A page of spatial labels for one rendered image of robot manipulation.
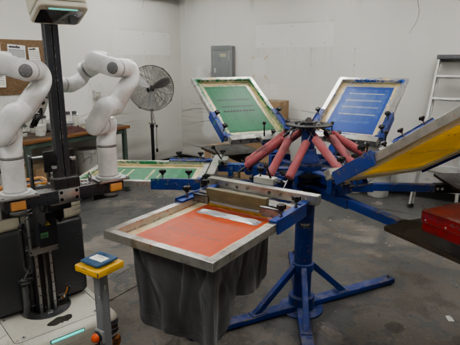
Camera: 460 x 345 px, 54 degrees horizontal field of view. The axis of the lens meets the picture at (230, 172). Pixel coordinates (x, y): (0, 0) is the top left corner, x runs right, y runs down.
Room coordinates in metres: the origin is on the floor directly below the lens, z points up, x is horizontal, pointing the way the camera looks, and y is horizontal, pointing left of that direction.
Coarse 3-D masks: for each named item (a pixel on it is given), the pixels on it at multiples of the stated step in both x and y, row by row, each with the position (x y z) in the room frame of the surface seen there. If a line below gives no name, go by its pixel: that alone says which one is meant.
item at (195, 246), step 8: (248, 216) 2.10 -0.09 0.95; (256, 216) 2.10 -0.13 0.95; (232, 224) 1.99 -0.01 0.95; (240, 224) 1.99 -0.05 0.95; (240, 232) 1.89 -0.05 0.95; (248, 232) 1.89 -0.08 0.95; (184, 240) 1.79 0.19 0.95; (192, 240) 1.79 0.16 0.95; (224, 240) 1.79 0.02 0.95; (232, 240) 1.79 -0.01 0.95; (184, 248) 1.71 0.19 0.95; (192, 248) 1.71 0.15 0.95; (200, 248) 1.71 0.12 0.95; (208, 248) 1.71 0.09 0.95; (216, 248) 1.71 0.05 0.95; (208, 256) 1.64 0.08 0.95
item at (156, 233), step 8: (200, 208) 2.22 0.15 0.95; (208, 208) 2.22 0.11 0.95; (216, 208) 2.22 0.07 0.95; (184, 216) 2.10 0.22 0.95; (200, 216) 2.10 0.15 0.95; (208, 216) 2.10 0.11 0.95; (168, 224) 1.99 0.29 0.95; (144, 232) 1.89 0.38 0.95; (152, 232) 1.89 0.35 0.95; (160, 232) 1.89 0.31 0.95; (168, 232) 1.89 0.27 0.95; (160, 240) 1.79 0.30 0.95; (168, 240) 1.79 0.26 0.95; (176, 240) 1.79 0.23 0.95
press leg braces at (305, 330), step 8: (288, 272) 2.80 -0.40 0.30; (304, 272) 2.76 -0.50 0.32; (320, 272) 2.91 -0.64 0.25; (280, 280) 2.79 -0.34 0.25; (288, 280) 2.79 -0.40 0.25; (304, 280) 2.72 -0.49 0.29; (328, 280) 2.94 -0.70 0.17; (272, 288) 2.77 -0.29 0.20; (280, 288) 2.76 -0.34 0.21; (304, 288) 2.68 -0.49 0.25; (336, 288) 3.00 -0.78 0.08; (344, 288) 3.01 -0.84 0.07; (272, 296) 2.74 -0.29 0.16; (304, 296) 2.64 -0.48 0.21; (264, 304) 2.71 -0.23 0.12; (304, 304) 2.61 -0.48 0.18; (248, 312) 2.71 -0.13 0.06; (256, 312) 2.68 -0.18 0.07; (264, 312) 2.71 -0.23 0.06; (304, 312) 2.57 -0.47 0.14; (304, 320) 2.53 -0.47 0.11; (304, 328) 2.50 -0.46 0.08
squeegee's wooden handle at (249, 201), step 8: (208, 192) 2.24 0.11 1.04; (216, 192) 2.21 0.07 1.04; (224, 192) 2.18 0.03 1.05; (232, 192) 2.16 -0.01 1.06; (240, 192) 2.16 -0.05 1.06; (216, 200) 2.21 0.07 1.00; (224, 200) 2.18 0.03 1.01; (232, 200) 2.16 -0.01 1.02; (240, 200) 2.13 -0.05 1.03; (248, 200) 2.10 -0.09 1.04; (256, 200) 2.08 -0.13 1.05; (264, 200) 2.05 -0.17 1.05; (248, 208) 2.10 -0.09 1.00; (256, 208) 2.08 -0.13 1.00
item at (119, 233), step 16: (160, 208) 2.12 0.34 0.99; (176, 208) 2.16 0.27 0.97; (288, 208) 2.16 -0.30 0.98; (128, 224) 1.90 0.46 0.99; (144, 224) 1.98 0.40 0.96; (272, 224) 1.90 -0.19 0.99; (112, 240) 1.79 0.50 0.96; (128, 240) 1.74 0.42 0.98; (144, 240) 1.71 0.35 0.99; (240, 240) 1.71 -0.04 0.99; (256, 240) 1.75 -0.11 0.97; (176, 256) 1.60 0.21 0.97; (192, 256) 1.56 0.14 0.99; (224, 256) 1.56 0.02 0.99
